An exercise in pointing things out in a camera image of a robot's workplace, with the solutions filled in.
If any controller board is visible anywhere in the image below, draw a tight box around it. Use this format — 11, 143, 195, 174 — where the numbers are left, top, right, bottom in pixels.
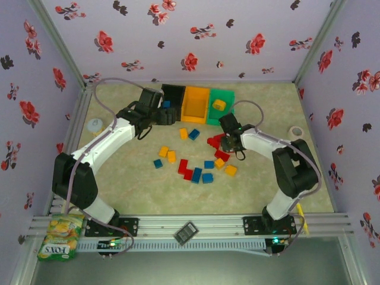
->
97, 239, 128, 257
266, 237, 290, 257

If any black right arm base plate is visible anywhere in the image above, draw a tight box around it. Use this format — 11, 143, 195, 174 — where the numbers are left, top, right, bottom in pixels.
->
242, 216, 297, 235

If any black plastic container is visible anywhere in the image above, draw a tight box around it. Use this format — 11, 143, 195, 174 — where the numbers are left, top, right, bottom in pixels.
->
161, 84, 186, 122

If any right controller board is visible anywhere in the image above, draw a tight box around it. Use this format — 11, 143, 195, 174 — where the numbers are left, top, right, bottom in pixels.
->
266, 237, 290, 257

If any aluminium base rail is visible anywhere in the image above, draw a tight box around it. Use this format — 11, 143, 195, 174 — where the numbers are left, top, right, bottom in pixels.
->
28, 214, 354, 238

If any white slotted cable duct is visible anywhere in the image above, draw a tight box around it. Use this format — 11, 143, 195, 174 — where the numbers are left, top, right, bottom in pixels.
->
77, 239, 267, 252

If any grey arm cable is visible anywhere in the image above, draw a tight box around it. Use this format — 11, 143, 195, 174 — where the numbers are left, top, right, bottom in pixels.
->
64, 77, 151, 259
233, 100, 323, 258

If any aluminium frame post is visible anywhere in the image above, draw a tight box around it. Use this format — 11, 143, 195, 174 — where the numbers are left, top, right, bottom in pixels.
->
28, 0, 87, 87
340, 236, 368, 285
8, 236, 39, 285
293, 0, 349, 84

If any grey right arm cable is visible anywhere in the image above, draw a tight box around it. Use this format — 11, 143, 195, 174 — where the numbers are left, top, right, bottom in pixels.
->
233, 100, 323, 258

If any red stepped lego piece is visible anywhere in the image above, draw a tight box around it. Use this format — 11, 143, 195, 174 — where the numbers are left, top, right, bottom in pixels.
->
207, 134, 226, 148

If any grey metal panel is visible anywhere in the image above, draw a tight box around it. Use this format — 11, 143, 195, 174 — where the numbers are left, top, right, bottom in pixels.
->
29, 237, 357, 285

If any green plastic container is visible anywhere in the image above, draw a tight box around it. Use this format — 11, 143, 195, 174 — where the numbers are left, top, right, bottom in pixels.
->
207, 88, 236, 126

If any grey left arm cable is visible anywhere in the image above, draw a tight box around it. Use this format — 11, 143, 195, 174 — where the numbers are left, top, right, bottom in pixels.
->
64, 77, 151, 259

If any aluminium side rail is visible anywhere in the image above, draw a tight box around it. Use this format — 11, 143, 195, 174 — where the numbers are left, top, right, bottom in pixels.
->
47, 84, 94, 219

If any small black electronic device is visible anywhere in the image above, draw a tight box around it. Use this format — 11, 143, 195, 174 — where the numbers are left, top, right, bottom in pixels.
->
173, 221, 199, 246

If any green yellow candy bag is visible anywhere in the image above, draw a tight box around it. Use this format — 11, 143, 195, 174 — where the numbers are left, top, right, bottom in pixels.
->
37, 213, 86, 262

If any left controller board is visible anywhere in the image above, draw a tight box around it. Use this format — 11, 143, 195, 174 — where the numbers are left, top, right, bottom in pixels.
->
97, 239, 128, 257

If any orange plastic container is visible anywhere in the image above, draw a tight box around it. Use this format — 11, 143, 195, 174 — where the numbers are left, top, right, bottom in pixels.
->
180, 85, 212, 124

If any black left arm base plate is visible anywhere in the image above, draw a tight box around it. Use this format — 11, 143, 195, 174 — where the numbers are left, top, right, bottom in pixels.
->
84, 217, 140, 238

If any yellow pen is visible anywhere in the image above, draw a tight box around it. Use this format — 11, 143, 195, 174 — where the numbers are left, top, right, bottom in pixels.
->
296, 203, 310, 237

